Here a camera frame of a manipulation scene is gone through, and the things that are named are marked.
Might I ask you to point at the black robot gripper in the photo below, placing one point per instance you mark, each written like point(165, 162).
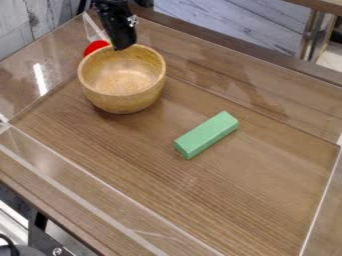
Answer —
point(120, 26)

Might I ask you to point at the light brown wooden bowl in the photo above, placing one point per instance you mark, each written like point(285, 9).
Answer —
point(124, 81)

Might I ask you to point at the green rectangular foam stick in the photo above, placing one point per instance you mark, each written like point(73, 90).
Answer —
point(206, 134)

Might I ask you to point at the red plush strawberry toy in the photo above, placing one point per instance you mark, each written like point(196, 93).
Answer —
point(98, 44)

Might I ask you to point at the metal table leg background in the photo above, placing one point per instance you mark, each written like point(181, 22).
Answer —
point(317, 34)

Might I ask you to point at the black table leg bracket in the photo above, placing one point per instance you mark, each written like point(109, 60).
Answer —
point(41, 240)

